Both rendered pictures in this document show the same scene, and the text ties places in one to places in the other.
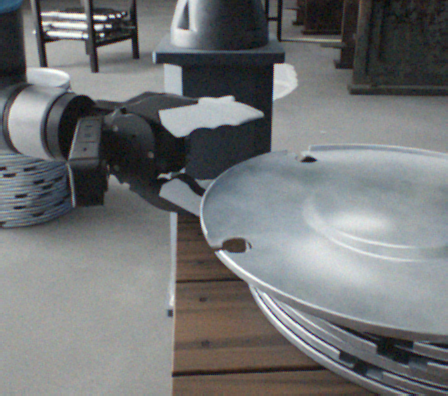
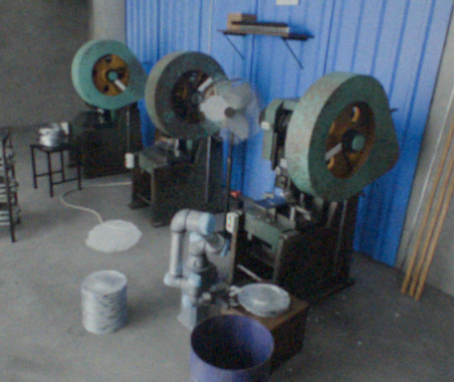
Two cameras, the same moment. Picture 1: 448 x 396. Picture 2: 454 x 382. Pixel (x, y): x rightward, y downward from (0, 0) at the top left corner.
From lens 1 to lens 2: 237 cm
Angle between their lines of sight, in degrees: 40
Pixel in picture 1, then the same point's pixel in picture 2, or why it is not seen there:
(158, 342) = not seen: hidden behind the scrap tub
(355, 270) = (265, 306)
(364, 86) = (158, 223)
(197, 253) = (241, 310)
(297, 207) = (251, 300)
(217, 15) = (203, 262)
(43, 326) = (168, 346)
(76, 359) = (185, 347)
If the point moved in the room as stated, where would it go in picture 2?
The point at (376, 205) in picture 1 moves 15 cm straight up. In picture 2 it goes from (259, 296) to (261, 276)
